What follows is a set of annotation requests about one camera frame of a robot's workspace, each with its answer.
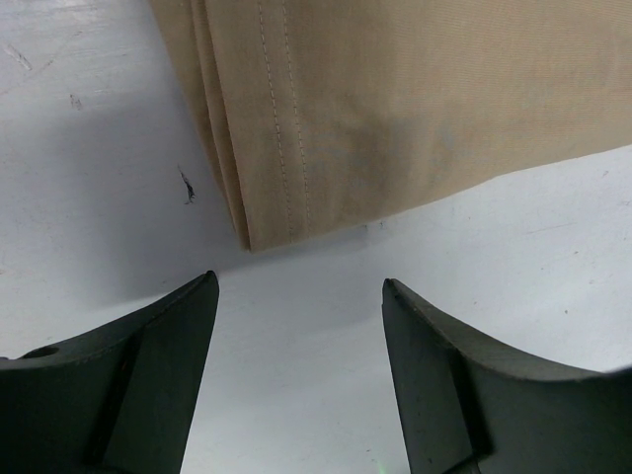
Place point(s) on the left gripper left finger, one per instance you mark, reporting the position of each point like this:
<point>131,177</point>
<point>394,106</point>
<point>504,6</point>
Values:
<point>117,399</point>

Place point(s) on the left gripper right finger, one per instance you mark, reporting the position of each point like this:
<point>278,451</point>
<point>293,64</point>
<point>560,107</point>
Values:
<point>469,403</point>

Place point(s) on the beige t-shirt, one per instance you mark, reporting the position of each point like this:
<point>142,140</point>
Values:
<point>321,115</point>

